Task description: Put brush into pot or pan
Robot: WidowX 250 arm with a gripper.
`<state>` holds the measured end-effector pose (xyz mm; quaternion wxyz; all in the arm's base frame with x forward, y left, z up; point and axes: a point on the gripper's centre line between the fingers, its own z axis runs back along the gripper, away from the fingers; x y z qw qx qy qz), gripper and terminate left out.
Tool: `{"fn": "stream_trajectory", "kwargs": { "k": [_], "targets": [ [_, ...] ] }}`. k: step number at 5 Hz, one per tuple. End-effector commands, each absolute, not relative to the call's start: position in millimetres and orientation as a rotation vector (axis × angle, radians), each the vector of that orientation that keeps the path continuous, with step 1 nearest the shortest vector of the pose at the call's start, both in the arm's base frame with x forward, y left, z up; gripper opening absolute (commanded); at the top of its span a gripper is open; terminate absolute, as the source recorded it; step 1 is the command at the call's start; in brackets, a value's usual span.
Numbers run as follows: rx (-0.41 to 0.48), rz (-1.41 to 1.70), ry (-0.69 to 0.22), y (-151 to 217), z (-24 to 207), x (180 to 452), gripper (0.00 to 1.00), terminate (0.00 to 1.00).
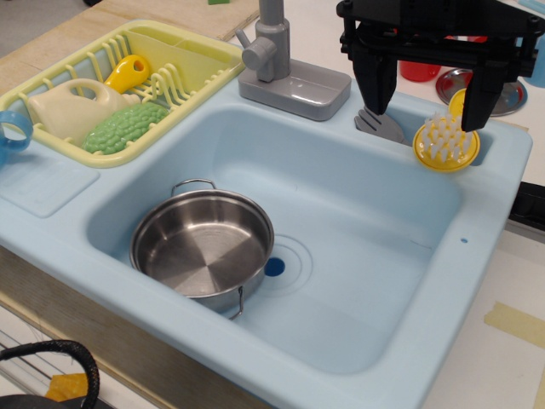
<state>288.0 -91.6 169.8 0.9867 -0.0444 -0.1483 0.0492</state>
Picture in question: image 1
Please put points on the yellow sponge piece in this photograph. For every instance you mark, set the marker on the yellow sponge piece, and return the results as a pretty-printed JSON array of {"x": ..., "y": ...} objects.
[{"x": 67, "y": 387}]

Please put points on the yellow brush with white bristles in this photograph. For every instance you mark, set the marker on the yellow brush with white bristles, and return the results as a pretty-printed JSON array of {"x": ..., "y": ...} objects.
[{"x": 441, "y": 144}]

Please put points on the blue plastic cup handle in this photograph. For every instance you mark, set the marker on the blue plastic cup handle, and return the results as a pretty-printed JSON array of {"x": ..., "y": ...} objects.
[{"x": 16, "y": 134}]

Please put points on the yellow toy utensil handle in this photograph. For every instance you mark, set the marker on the yellow toy utensil handle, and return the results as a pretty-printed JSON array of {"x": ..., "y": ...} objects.
[{"x": 131, "y": 71}]

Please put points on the grey toy fork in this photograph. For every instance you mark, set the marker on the grey toy fork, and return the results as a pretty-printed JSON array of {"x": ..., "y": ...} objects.
[{"x": 379, "y": 125}]

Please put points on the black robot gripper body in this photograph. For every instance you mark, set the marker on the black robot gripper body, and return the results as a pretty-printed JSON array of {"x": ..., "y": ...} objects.
[{"x": 511, "y": 33}]

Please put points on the green bumpy toy vegetable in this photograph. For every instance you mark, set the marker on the green bumpy toy vegetable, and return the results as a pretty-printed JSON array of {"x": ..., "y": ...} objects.
[{"x": 127, "y": 125}]

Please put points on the light blue toy sink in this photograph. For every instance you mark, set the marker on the light blue toy sink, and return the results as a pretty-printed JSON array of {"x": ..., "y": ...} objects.
[{"x": 383, "y": 257}]

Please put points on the blue sink drain plug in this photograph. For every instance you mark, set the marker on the blue sink drain plug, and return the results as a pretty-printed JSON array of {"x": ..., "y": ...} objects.
[{"x": 275, "y": 266}]

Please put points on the cream toy detergent bottle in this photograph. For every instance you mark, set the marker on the cream toy detergent bottle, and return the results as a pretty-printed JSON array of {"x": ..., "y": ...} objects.
[{"x": 73, "y": 109}]

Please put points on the stainless steel pot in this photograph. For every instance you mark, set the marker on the stainless steel pot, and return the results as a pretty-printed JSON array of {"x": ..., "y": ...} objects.
[{"x": 209, "y": 245}]

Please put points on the grey toy faucet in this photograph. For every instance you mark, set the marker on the grey toy faucet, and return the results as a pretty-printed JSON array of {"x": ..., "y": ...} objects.
[{"x": 271, "y": 77}]

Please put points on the beige masking tape strip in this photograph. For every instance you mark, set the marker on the beige masking tape strip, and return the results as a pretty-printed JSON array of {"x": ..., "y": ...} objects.
[{"x": 516, "y": 323}]

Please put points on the red plastic cup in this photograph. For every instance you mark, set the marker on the red plastic cup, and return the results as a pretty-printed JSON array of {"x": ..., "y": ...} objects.
[{"x": 423, "y": 72}]

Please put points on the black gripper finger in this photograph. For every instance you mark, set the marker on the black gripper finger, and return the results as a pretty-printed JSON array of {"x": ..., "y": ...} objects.
[
  {"x": 482, "y": 94},
  {"x": 375, "y": 69}
]

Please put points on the silver metal lid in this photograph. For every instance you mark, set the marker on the silver metal lid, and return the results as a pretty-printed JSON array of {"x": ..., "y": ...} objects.
[{"x": 513, "y": 96}]

